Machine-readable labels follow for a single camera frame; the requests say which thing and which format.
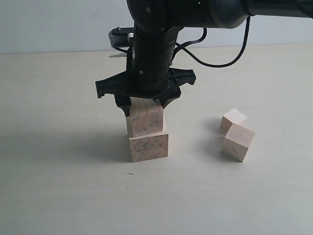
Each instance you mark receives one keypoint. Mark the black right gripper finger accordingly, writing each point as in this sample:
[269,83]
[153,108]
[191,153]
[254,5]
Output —
[124,103]
[170,97]

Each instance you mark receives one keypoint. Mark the smallest wooden cube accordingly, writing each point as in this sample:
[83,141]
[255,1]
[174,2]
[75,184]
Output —
[234,116]

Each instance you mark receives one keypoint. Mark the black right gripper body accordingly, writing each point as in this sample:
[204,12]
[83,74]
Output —
[148,71]

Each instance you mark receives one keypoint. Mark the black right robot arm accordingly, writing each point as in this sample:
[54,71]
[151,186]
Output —
[155,16]

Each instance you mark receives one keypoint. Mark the small wooden cube front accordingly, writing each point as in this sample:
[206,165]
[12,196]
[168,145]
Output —
[237,142]

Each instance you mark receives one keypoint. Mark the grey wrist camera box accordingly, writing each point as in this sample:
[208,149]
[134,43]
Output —
[119,36]

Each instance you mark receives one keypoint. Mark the medium wooden cube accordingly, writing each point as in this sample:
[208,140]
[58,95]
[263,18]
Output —
[146,117]

